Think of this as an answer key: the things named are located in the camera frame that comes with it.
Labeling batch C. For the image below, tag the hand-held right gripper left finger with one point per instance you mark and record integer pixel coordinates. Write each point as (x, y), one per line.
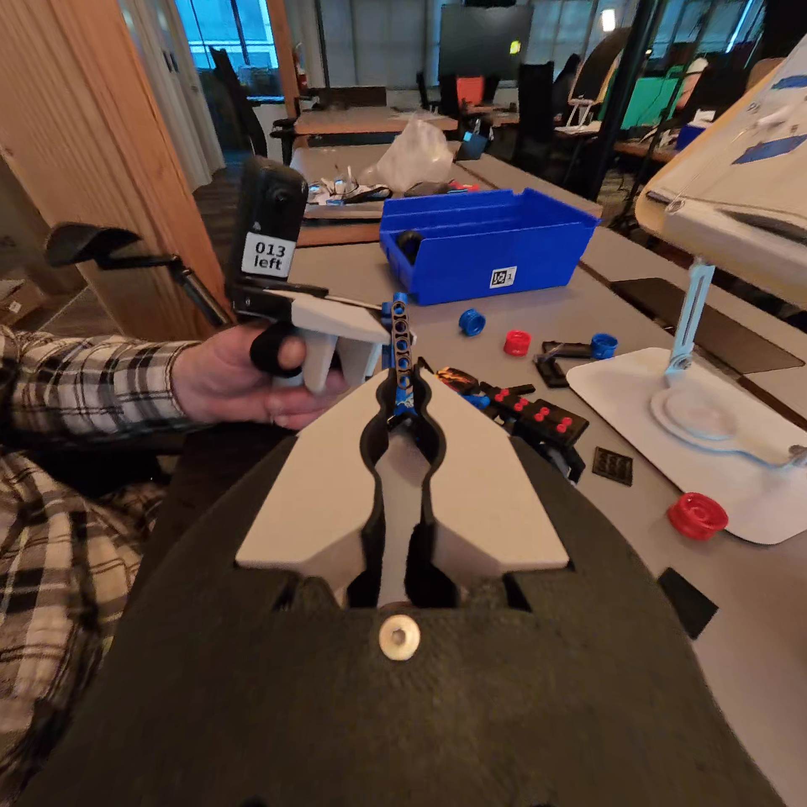
(302, 504)

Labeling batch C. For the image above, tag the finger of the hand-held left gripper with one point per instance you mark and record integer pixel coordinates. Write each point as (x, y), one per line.
(353, 301)
(340, 321)

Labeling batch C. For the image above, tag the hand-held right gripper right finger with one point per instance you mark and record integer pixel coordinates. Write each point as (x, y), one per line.
(498, 504)

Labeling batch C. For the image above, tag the black block with red pins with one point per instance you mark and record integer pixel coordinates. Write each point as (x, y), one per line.
(561, 429)

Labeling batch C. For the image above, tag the blue printed curved panel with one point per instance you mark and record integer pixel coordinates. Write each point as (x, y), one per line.
(403, 406)

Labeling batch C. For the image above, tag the instruction booklet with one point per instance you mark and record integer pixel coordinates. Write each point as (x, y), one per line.
(725, 189)

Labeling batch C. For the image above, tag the person's left forearm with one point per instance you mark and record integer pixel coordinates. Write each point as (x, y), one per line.
(94, 378)

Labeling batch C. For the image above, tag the grey desk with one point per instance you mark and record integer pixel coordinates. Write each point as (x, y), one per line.
(725, 662)

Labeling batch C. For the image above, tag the person's left hand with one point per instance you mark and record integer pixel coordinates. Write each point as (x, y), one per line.
(214, 378)

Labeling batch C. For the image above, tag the black rubber tyre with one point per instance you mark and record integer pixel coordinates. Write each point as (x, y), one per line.
(410, 243)

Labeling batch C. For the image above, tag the neighbouring grey table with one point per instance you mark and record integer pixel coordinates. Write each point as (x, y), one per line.
(353, 157)

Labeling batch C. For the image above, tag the blue wheel rim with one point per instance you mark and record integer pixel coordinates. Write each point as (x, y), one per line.
(471, 321)
(604, 345)

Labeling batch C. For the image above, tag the black studded square plate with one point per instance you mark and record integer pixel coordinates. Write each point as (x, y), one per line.
(613, 465)

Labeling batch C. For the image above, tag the clear plastic bag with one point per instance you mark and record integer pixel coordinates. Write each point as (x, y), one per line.
(410, 151)

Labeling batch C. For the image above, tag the red wheel rim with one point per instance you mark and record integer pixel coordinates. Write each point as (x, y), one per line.
(697, 516)
(517, 342)

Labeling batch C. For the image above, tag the blue storage bin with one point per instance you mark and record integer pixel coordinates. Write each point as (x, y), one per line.
(504, 239)

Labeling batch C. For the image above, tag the black beam with holes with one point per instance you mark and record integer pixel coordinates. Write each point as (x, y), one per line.
(567, 348)

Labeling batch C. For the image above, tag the white book stand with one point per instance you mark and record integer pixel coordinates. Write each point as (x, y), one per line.
(630, 391)

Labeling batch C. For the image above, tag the black chair armrest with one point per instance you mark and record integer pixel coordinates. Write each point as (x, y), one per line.
(88, 243)

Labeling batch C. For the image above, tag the black smooth square tile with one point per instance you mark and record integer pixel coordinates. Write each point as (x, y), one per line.
(687, 602)

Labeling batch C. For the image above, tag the black support pole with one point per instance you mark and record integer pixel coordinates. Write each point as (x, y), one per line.
(621, 94)

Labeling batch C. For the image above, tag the large printed instruction sheet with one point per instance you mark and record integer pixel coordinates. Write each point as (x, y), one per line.
(782, 82)

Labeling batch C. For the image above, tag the black frame piece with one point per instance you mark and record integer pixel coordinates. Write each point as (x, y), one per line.
(551, 372)

